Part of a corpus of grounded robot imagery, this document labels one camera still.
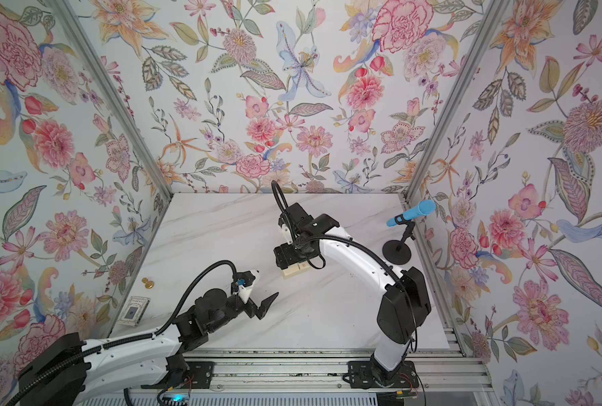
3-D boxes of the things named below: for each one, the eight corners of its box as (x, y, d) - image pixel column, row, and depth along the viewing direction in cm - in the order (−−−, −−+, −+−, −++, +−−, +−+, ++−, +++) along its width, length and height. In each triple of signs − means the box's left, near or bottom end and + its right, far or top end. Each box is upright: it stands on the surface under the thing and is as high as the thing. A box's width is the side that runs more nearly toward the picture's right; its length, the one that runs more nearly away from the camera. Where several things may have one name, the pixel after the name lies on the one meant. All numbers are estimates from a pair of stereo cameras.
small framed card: (120, 324, 86) (116, 321, 84) (134, 298, 92) (130, 295, 90) (136, 326, 85) (133, 323, 84) (149, 300, 91) (146, 297, 89)
